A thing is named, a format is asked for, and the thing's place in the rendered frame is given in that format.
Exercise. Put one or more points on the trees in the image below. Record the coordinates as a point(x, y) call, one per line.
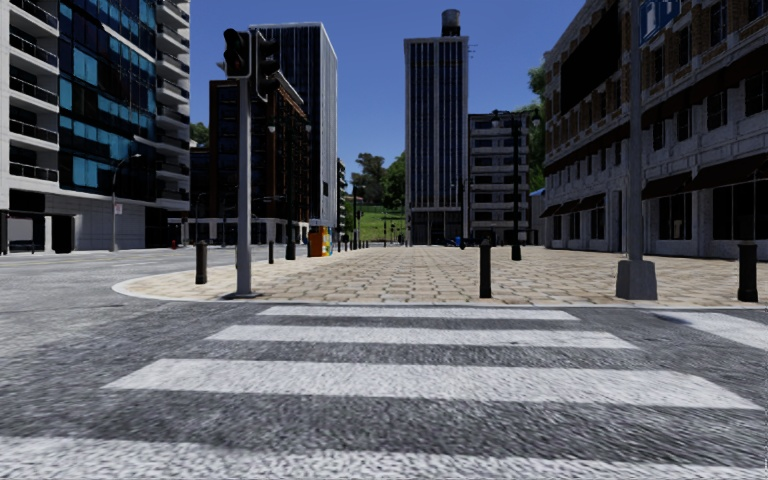
point(378, 180)
point(536, 132)

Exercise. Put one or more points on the orange booth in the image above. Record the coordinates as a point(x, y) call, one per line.
point(320, 241)

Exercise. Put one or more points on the dark street lamp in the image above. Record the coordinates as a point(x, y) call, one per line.
point(290, 198)
point(516, 192)

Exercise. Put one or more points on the dark striped tower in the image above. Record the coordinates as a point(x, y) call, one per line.
point(436, 132)

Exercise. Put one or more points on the pale concrete building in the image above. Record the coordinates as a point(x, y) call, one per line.
point(489, 180)

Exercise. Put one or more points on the glass tower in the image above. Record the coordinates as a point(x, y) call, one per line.
point(321, 120)

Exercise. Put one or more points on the traffic light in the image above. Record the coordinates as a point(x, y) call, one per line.
point(243, 180)

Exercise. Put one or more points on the dark brown glass building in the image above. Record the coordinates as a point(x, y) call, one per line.
point(228, 156)

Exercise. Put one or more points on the tree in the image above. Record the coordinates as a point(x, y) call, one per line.
point(199, 133)

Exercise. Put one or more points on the grey street lamp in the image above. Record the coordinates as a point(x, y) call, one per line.
point(114, 204)

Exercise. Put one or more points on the white and blue glass building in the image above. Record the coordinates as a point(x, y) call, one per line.
point(90, 120)

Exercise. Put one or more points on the pale stone and brick building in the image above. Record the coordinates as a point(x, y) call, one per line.
point(690, 150)

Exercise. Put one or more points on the sign on a post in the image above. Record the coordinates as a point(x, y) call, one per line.
point(636, 180)

